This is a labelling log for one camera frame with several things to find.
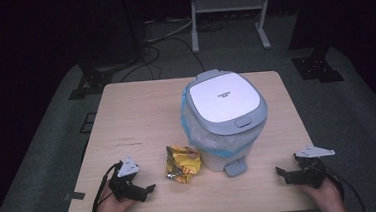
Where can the white metal stand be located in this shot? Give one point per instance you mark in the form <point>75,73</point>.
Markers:
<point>227,3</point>

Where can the black stand base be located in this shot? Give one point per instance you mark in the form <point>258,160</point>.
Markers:
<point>317,67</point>
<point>99,78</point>

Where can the grey tape strip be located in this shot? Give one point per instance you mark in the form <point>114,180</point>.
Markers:
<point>75,195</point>

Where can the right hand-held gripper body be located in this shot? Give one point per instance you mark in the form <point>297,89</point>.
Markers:
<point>306,174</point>

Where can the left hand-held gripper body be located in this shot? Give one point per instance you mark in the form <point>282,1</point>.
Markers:
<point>125,187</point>

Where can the yellow snack wrapper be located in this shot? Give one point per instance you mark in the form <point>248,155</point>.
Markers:
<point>182,163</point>

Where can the white grey pedal trash can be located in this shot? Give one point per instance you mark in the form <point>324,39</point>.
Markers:
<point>224,98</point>

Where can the person's right hand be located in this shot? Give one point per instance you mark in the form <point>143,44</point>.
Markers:
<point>326,200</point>

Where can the black floor tape squares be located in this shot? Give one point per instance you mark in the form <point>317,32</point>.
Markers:
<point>88,123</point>

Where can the clear blue-trimmed bin bag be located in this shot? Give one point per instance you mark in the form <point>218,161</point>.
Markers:
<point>205,140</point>

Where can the person's left hand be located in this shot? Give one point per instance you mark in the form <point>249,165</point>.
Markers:
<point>108,210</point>

